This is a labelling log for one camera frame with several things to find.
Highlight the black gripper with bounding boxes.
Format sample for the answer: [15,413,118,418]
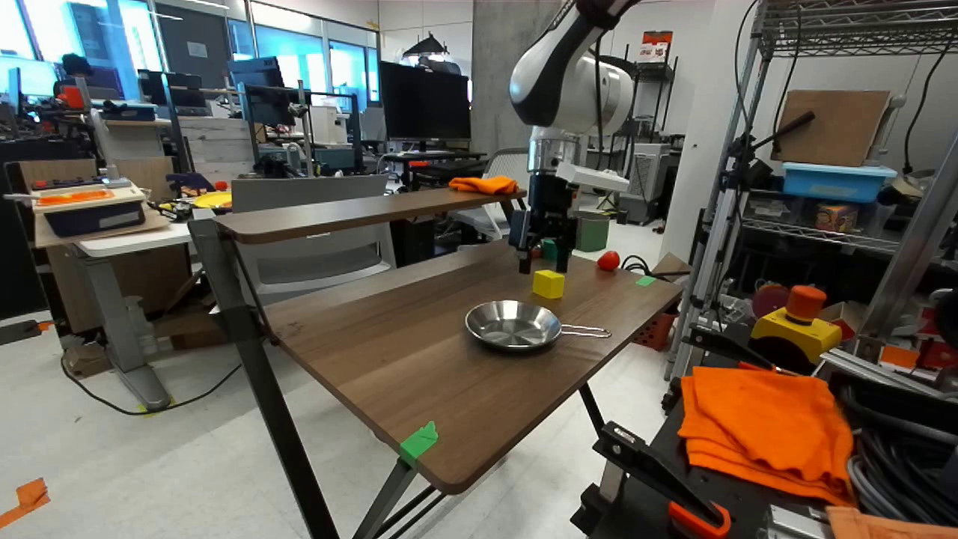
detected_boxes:
[516,169,575,274]

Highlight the yellow block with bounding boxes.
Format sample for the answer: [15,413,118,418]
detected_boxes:
[531,268,564,301]

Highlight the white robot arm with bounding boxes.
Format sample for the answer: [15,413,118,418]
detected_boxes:
[506,0,639,273]

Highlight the teal green block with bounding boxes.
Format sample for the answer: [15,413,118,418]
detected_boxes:
[537,240,555,265]

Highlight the silver metal pan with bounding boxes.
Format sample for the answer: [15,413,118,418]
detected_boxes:
[461,298,606,353]

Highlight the red ball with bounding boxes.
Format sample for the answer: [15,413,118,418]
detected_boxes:
[596,252,620,273]

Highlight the orange cloth on shelf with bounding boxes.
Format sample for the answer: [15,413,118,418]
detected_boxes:
[448,175,521,195]

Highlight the green tape marker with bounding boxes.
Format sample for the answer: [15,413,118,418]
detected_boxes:
[400,422,439,461]
[635,274,659,291]

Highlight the black computer monitor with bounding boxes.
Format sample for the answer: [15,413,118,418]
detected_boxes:
[379,62,470,136]

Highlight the orange clamp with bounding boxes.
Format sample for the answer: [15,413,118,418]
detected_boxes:
[593,422,733,539]

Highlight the yellow emergency stop button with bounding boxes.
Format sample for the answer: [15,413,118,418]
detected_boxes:
[751,280,841,362]

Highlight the blue plastic bin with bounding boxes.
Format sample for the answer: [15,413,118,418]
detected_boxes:
[781,160,894,202]

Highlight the orange folded cloth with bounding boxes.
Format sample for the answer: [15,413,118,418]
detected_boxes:
[680,364,853,506]

